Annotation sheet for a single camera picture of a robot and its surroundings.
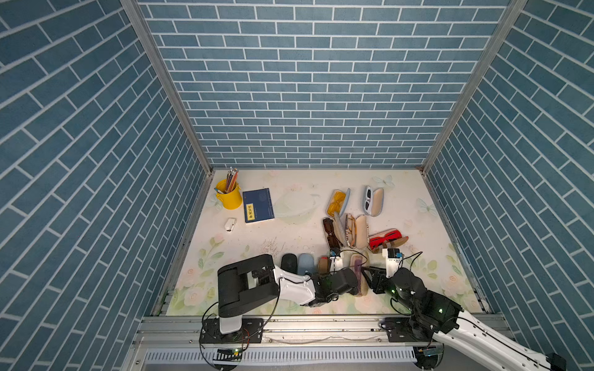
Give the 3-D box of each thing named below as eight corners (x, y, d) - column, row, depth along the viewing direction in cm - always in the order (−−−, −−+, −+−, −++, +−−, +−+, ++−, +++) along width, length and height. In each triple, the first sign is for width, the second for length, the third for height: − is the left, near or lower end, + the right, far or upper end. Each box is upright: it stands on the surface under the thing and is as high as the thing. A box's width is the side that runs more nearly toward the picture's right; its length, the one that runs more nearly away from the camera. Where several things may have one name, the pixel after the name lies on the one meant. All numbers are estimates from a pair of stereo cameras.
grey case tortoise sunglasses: (334, 247, 94) (336, 241, 89) (332, 218, 103) (333, 211, 99) (347, 247, 94) (349, 241, 89) (343, 218, 103) (345, 211, 99)
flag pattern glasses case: (347, 248, 94) (348, 245, 92) (343, 217, 104) (344, 213, 102) (369, 248, 94) (371, 245, 92) (364, 217, 104) (365, 213, 102)
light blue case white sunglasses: (361, 213, 105) (362, 209, 103) (364, 189, 115) (365, 185, 112) (381, 217, 104) (383, 213, 101) (382, 193, 113) (384, 188, 111)
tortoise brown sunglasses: (330, 249, 95) (331, 246, 92) (321, 222, 103) (322, 219, 101) (341, 247, 95) (342, 244, 93) (331, 220, 104) (332, 217, 101)
